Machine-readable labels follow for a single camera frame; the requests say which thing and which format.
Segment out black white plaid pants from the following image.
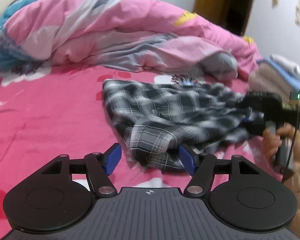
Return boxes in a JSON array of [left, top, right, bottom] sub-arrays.
[[102, 79, 263, 171]]

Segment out person's hand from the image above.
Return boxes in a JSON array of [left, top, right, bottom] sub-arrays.
[[262, 124, 300, 165]]

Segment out beige blue folded bedding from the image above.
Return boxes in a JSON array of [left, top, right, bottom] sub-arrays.
[[248, 59, 300, 101]]

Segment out pink floral bed blanket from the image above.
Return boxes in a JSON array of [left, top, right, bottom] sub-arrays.
[[0, 62, 286, 240]]

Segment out brown wooden door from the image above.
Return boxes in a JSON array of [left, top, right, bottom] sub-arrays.
[[193, 0, 254, 36]]

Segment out pink blue patterned duvet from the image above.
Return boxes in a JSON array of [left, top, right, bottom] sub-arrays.
[[0, 0, 260, 81]]

